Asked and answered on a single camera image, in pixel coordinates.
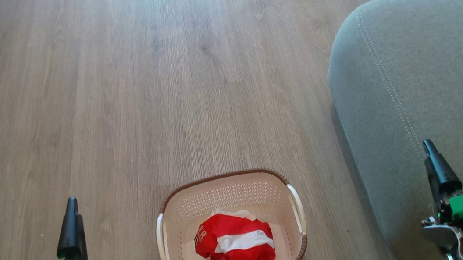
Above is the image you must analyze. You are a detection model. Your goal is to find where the beige laundry basket brown rim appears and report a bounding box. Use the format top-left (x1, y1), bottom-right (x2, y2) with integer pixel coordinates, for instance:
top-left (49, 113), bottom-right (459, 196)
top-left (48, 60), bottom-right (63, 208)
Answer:
top-left (150, 163), bottom-right (311, 260)

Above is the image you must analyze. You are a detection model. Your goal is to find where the grey fabric sofa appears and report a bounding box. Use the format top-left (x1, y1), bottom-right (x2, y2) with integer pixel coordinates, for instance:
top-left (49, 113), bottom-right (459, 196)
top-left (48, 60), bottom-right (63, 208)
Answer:
top-left (318, 0), bottom-right (463, 260)

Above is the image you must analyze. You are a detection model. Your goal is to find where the red and white garment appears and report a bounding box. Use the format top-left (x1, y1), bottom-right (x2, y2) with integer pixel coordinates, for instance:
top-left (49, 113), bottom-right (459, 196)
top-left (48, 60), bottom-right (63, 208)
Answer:
top-left (190, 204), bottom-right (278, 260)

